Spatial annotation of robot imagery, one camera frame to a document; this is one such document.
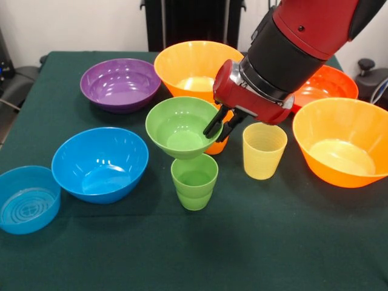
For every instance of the dark green tablecloth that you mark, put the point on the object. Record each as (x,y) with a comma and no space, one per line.
(242,242)

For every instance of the red plastic bowl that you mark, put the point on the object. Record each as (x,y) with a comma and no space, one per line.
(330,88)

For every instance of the shallow translucent blue bowl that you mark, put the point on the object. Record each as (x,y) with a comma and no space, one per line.
(27,206)

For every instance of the yellow plastic cup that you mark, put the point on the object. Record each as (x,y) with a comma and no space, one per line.
(263,163)

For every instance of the green plastic bowl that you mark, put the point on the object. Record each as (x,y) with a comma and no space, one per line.
(175,133)

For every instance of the black chair with knob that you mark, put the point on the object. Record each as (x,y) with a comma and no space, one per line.
(373,78)

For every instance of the large orange plastic bowl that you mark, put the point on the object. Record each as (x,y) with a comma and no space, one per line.
(339,151)
(188,66)

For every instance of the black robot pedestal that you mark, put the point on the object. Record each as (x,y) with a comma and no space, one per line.
(194,24)

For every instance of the black computer case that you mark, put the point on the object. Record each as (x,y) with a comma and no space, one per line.
(4,60)

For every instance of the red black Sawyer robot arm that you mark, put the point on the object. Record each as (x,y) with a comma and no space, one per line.
(288,45)

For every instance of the purple plastic bowl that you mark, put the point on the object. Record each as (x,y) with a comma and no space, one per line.
(121,88)

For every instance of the green plastic cup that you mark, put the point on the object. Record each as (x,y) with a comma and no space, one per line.
(194,194)

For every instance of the black office chair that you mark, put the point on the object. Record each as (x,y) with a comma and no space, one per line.
(21,75)

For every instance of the round blue plastic bowl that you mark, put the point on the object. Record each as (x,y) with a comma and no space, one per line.
(100,169)

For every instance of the orange plastic cup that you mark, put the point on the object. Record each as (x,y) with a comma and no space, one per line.
(216,148)

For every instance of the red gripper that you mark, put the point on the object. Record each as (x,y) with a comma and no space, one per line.
(248,103)

